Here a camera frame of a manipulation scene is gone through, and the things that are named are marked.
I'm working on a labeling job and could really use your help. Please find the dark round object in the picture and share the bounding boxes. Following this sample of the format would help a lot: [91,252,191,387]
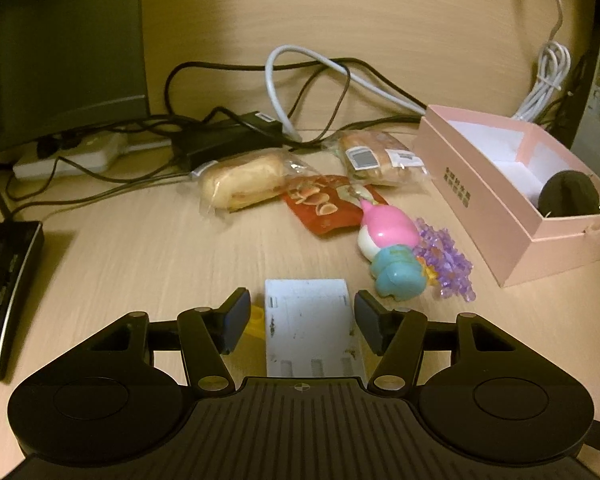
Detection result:
[537,170,600,219]

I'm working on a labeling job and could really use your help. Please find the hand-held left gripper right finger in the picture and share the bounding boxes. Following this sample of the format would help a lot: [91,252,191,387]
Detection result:
[354,290,531,394]

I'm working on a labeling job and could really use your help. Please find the pink cardboard box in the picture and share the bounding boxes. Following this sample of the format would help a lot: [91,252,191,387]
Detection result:
[412,104,600,289]

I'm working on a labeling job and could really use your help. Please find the red snack packet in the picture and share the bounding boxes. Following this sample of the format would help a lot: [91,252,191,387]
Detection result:
[282,175,389,236]

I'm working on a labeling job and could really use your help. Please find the white power strip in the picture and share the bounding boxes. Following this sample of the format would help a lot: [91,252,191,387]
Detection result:
[12,132,132,181]

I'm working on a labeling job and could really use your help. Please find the plain bread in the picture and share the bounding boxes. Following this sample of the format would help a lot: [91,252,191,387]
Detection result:
[192,149,307,217]

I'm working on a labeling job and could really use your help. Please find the coiled white cable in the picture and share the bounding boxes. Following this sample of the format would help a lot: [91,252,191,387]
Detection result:
[514,0,574,124]

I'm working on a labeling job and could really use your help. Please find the looped black cable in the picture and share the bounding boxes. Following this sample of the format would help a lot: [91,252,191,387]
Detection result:
[164,57,352,147]

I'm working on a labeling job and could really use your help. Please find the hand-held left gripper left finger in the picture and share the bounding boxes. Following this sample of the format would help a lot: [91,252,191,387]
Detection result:
[77,287,253,394]

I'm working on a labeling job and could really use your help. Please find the black power strip cables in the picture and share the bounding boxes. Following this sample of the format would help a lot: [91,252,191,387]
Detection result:
[4,155,203,222]

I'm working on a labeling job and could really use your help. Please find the bread with labels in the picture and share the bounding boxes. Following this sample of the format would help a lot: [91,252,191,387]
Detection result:
[325,130,431,194]

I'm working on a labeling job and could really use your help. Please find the dark computer monitor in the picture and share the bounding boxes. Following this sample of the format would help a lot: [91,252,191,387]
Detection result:
[0,0,149,162]

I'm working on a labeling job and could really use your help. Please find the thick white cable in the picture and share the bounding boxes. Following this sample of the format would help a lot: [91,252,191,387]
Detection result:
[264,44,427,142]

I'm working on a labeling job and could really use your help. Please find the black keyboard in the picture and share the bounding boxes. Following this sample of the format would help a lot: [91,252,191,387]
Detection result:
[0,220,46,386]

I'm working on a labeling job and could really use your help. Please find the purple crystal bead cluster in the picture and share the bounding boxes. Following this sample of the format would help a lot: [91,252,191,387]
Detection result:
[414,217,476,304]

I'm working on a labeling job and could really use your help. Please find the black power adapter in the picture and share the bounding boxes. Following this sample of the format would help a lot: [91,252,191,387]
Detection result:
[172,110,286,167]

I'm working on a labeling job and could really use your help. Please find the blue round toy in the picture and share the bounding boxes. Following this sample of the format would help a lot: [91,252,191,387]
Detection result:
[370,245,441,302]

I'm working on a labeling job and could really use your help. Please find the pink penguin toy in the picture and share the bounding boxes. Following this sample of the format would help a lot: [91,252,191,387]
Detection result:
[357,199,422,264]

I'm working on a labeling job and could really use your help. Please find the small yellow plastic piece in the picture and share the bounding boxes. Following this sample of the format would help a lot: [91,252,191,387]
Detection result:
[245,305,267,339]

